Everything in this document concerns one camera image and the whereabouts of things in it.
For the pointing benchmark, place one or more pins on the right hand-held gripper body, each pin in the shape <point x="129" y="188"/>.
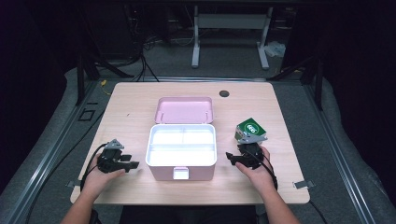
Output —
<point x="252" y="152"/>

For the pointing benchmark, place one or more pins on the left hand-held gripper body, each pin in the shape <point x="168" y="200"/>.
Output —
<point x="109" y="160"/>

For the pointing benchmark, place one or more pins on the green and white carton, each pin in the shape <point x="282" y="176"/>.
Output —
<point x="250" y="128"/>

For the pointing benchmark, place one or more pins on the pink storage box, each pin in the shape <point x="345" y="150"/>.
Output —
<point x="182" y="146"/>

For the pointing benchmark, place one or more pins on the person's left hand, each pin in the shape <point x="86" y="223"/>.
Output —
<point x="96" y="180"/>

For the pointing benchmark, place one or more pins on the person's right hand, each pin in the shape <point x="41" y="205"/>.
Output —
<point x="260" y="177"/>

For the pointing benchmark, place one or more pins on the black round table grommet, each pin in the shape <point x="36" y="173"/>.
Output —
<point x="224" y="93"/>

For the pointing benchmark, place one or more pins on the person's dark clothing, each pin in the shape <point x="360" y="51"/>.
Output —
<point x="186" y="215"/>

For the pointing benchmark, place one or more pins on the black tripod stand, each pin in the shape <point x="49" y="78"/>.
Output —
<point x="81" y="74"/>
<point x="317" y="81"/>

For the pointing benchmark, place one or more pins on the clear plastic bag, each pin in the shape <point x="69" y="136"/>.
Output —
<point x="275" y="48"/>

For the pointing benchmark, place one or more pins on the grey metal table bracket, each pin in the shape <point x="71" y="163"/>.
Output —
<point x="304" y="184"/>
<point x="74" y="184"/>

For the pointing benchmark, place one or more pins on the black square floor frame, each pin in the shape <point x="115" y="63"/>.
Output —
<point x="86" y="114"/>

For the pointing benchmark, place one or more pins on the long aluminium floor rail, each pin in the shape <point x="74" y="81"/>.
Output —
<point x="339" y="155"/>
<point x="49" y="155"/>

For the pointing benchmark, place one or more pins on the white metal desk frame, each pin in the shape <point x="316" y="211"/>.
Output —
<point x="232" y="21"/>

